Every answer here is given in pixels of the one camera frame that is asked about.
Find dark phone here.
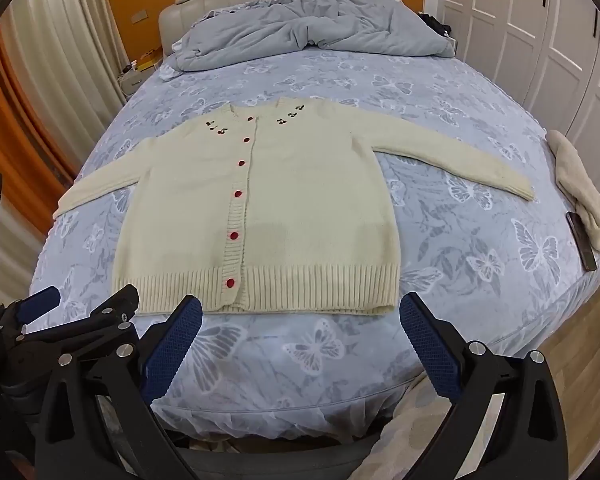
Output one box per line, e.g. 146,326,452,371
566,211,599,272

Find white nightstand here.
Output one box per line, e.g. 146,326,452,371
119,62,154,96

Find bed with butterfly sheet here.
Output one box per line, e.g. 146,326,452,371
27,45,600,448

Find dark clothes pile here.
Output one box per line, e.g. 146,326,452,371
422,12,454,39

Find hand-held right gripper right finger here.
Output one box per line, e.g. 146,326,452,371
399,292,577,480

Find orange curtain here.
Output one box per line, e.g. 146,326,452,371
0,25,81,226

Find cream knit cardigan red buttons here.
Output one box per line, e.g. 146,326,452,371
54,99,536,317

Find beige padded headboard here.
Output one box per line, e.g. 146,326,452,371
158,0,403,57

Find white wardrobe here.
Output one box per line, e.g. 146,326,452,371
424,0,600,201

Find grey duvet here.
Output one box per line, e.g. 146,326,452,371
167,0,456,73

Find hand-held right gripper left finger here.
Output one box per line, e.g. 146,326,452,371
32,294,204,480

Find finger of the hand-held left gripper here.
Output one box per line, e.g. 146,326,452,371
10,284,141,361
0,285,62,342

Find patterned beige rug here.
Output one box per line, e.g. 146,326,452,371
365,375,463,480

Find white sheer curtain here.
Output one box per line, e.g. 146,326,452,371
0,0,129,107

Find beige folded cloth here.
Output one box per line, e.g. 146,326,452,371
546,130,600,253

